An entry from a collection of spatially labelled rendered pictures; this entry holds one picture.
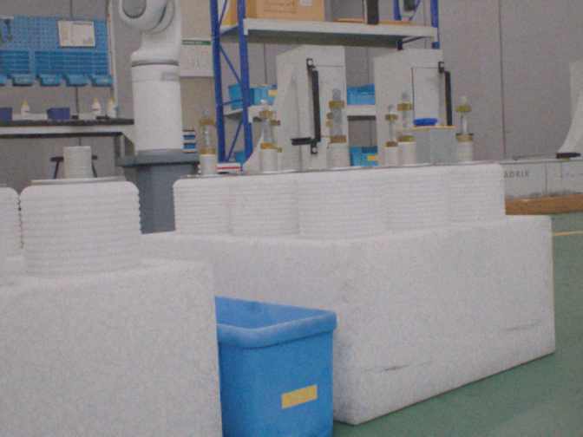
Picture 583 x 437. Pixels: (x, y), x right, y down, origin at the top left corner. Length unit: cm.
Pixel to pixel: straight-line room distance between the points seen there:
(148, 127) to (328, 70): 203
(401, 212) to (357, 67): 944
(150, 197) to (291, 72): 210
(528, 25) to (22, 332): 751
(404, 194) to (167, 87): 75
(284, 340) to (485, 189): 41
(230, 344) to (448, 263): 30
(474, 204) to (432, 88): 281
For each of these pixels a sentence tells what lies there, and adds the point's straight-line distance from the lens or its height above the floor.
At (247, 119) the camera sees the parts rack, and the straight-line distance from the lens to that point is 613.
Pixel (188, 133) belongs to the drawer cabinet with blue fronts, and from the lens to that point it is 670.
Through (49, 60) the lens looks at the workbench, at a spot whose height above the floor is 131.
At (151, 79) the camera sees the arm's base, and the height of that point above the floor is 44.
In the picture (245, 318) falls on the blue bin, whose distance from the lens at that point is 85.
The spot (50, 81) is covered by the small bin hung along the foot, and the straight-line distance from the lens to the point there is 690.
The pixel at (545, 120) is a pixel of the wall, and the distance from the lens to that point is 773.
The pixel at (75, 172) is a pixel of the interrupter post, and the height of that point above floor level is 26.
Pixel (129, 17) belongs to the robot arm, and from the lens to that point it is 158.
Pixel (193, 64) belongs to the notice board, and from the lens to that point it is 762.
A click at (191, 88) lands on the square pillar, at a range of 760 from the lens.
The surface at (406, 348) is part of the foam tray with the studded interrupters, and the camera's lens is 86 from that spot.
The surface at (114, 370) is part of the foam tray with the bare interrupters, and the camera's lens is 63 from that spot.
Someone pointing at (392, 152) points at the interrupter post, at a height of 27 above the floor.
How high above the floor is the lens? 25
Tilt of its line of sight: 3 degrees down
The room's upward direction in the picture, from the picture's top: 3 degrees counter-clockwise
